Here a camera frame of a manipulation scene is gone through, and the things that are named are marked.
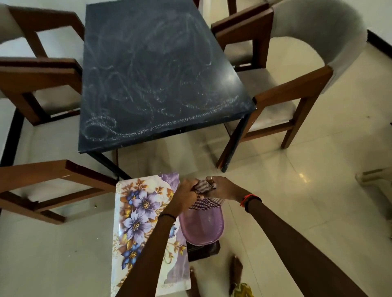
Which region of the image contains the yellow green garment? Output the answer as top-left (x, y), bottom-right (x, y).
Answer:
top-left (232, 282), bottom-right (255, 297)

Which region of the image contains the person's left hand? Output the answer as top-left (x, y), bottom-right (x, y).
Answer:
top-left (167, 178), bottom-right (200, 217)

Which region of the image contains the person's foot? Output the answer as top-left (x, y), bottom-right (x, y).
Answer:
top-left (229, 255), bottom-right (244, 296)
top-left (187, 266), bottom-right (201, 297)

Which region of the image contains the wooden chair with grey seat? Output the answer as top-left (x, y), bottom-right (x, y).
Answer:
top-left (0, 4), bottom-right (86, 126)
top-left (0, 159), bottom-right (119, 226)
top-left (211, 2), bottom-right (275, 73)

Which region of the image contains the dark brown box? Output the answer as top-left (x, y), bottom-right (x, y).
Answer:
top-left (186, 241), bottom-right (221, 263)

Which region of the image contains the purple checked cloth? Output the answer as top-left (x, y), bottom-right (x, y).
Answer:
top-left (189, 179), bottom-right (226, 211)

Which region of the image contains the dark blue chalk-marked table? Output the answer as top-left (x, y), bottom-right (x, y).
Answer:
top-left (78, 0), bottom-right (257, 180)

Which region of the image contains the person's right forearm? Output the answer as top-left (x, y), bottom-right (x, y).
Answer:
top-left (245, 197), bottom-right (369, 297)

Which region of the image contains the person's left forearm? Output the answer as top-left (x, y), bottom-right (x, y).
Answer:
top-left (116, 213), bottom-right (177, 297)

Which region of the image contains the black bangle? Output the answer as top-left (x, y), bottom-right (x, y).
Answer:
top-left (244, 196), bottom-right (263, 214)

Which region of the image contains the red thread bracelet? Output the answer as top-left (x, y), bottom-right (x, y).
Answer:
top-left (239, 193), bottom-right (258, 208)

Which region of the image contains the person's right hand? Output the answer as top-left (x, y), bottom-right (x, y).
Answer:
top-left (205, 176), bottom-right (245, 203)

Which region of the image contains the purple plastic basin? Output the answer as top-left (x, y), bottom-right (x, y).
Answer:
top-left (178, 200), bottom-right (225, 247)

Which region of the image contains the person's right foot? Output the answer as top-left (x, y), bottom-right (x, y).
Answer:
top-left (229, 255), bottom-right (244, 296)

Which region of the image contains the wooden chair with grey backrest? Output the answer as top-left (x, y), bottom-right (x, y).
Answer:
top-left (216, 0), bottom-right (368, 169)

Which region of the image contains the person's left foot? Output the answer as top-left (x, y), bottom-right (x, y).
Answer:
top-left (187, 266), bottom-right (201, 297)

